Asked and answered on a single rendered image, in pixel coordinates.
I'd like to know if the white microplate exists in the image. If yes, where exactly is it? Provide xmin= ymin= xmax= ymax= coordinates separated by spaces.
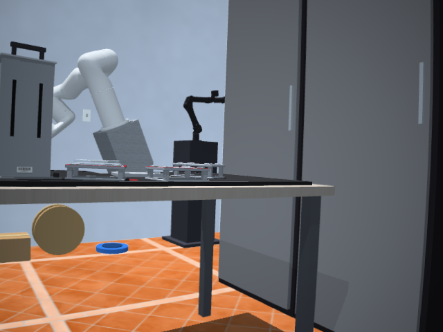
xmin=73 ymin=160 xmax=120 ymax=166

